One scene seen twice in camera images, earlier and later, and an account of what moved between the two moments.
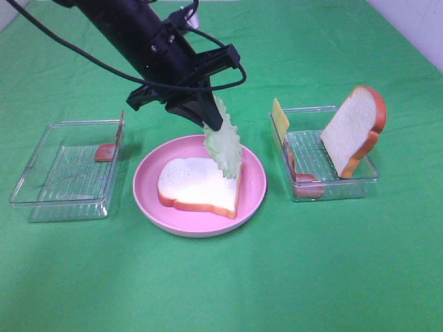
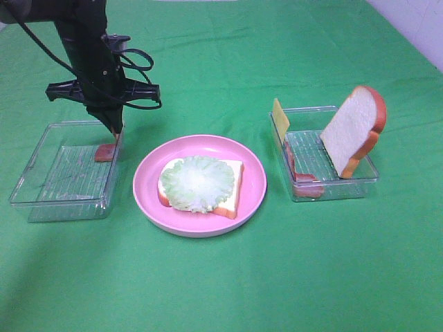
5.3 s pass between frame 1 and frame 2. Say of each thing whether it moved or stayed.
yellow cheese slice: stayed
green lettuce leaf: moved
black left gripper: moved
